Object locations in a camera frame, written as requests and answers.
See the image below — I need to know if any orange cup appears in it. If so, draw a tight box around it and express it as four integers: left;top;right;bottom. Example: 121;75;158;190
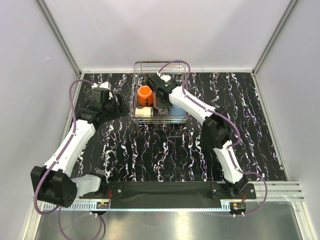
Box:
137;85;154;107

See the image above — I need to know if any blue plastic cup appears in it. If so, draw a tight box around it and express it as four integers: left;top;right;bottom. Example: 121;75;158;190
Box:
169;105;186;118

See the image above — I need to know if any metal cup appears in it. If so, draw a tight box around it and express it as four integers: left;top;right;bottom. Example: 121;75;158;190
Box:
134;106;153;118

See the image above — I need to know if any small clear plastic cup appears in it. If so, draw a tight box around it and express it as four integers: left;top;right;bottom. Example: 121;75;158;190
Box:
157;108;170;118

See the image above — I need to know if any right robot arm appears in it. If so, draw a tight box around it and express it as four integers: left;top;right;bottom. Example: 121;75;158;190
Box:
146;73;248;199

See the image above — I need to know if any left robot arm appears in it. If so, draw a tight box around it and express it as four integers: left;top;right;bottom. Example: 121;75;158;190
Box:
30;82;129;208

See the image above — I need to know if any black base bar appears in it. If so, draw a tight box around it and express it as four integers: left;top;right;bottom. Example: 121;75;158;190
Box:
96;180;257;210

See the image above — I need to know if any wire dish rack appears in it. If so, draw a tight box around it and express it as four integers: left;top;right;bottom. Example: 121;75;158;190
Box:
130;61;189;124

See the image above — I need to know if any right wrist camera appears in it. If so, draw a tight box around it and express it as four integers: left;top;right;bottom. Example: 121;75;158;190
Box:
160;74;171;82

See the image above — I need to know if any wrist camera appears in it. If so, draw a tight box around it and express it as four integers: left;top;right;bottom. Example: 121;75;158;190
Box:
160;74;171;82
91;81;112;90

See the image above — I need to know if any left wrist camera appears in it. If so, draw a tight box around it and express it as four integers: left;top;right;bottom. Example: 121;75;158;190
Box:
91;81;112;90

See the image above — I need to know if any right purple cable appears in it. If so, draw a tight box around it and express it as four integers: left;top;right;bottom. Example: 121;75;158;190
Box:
157;59;270;201

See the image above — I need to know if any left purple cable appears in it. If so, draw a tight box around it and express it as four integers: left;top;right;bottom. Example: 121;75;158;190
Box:
33;79;95;216

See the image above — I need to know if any floor purple cable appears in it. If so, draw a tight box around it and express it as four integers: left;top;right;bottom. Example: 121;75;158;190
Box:
58;207;105;240

